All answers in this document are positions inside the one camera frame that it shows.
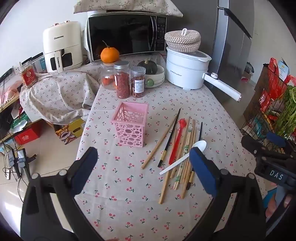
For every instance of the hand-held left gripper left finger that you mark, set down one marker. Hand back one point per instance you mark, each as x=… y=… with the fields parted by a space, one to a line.
x=84 y=169

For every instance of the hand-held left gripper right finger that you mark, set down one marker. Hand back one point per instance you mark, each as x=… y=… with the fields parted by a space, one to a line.
x=203 y=171

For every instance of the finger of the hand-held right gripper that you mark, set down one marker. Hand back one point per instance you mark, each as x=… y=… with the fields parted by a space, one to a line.
x=253 y=144
x=276 y=139

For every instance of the paper-wrapped bamboo chopsticks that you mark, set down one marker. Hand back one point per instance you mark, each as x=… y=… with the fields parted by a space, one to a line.
x=178 y=179

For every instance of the white plastic spoon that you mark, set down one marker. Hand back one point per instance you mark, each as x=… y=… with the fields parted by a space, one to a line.
x=178 y=162

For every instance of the red plastic spoon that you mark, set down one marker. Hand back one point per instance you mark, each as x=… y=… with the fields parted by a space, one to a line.
x=177 y=143

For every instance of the pink perforated utensil holder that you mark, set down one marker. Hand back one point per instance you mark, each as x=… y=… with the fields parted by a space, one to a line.
x=129 y=125

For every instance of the bunch of green herbs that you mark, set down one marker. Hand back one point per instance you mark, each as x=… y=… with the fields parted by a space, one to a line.
x=288 y=111

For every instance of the yellow cartoon cardboard box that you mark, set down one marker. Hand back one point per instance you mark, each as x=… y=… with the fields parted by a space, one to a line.
x=69 y=132

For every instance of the red snack packet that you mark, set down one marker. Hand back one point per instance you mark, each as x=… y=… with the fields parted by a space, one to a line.
x=264 y=100

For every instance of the brown cardboard box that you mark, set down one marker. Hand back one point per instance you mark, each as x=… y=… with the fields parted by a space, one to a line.
x=254 y=97

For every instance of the cherry print tablecloth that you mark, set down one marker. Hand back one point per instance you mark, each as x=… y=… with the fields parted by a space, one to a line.
x=129 y=185

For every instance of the red gift box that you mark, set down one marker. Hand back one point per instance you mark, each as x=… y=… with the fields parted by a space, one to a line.
x=26 y=136

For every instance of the red plastic bag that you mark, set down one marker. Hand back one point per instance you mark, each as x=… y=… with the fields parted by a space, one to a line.
x=275 y=69

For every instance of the cherry print draped cloth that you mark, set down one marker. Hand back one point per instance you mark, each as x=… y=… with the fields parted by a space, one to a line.
x=60 y=95

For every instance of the glass jar of small oranges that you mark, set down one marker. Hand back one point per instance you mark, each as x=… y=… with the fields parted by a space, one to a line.
x=106 y=78

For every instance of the jar of red goji berries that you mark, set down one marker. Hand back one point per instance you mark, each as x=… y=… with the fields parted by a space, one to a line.
x=121 y=81

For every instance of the white electric cooking pot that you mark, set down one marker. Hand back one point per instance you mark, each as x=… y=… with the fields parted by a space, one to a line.
x=185 y=71

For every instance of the grey refrigerator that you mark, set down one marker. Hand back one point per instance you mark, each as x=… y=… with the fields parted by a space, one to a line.
x=231 y=46

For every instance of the jar of dried red fruit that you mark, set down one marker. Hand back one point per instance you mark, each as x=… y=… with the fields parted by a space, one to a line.
x=138 y=81

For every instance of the white pot with green knob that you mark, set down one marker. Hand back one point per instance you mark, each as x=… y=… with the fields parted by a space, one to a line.
x=159 y=77

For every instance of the red label clear jar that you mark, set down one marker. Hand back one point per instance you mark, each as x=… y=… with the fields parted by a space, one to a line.
x=29 y=76

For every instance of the clear plastic container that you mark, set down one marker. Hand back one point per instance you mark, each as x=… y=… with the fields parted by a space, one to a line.
x=39 y=63

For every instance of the orange with stem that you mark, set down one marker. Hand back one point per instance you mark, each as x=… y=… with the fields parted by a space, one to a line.
x=110 y=55

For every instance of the dark green squash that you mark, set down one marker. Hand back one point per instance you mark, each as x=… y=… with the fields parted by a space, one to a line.
x=148 y=67

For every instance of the woven lidded basket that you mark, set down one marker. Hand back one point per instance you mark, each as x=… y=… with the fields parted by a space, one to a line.
x=182 y=41

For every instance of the cream air fryer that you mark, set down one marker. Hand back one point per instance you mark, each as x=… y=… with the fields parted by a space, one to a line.
x=62 y=39

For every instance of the black microwave oven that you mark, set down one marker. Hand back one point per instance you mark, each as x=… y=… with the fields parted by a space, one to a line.
x=122 y=34

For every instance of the floral cloth cover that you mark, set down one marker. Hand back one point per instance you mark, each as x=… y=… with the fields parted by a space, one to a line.
x=129 y=5

